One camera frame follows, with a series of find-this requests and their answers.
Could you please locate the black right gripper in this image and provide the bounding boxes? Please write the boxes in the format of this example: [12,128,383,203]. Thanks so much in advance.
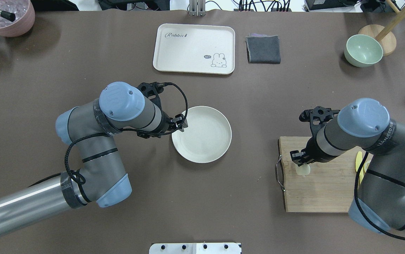
[290,106,340,166]

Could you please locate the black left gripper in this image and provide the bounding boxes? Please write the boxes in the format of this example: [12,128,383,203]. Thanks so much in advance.
[137,82,189,139]

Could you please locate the speckled white plate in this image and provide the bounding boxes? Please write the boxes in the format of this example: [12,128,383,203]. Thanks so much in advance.
[172,106,232,163]

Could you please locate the white steamed bun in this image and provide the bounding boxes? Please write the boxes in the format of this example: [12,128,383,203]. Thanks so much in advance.
[295,164,311,176]

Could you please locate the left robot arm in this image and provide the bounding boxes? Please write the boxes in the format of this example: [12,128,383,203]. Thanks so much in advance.
[0,81,188,237]

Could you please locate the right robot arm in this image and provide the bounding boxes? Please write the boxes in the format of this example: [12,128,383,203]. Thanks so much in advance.
[290,98,405,241]

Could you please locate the cream rabbit tray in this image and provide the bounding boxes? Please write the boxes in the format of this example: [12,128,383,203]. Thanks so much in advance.
[153,24,235,74]

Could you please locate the bamboo cutting board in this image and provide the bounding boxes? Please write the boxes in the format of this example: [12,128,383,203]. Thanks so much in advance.
[279,136,362,213]

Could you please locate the mint green bowl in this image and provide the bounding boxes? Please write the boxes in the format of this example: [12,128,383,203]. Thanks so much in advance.
[343,34,384,67]

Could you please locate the grey folded cloth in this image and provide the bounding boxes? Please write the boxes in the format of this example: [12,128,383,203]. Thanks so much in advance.
[246,34,281,64]

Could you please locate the wooden glass stand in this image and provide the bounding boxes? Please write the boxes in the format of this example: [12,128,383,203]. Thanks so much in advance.
[358,0,405,56]

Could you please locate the pink bowl with ice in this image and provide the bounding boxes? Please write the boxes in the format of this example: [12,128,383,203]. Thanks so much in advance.
[0,0,35,37]

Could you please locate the aluminium frame post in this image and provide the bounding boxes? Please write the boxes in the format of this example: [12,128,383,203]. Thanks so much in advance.
[188,0,207,17]

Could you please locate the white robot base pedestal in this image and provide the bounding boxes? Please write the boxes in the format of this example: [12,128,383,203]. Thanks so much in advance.
[149,242,242,254]

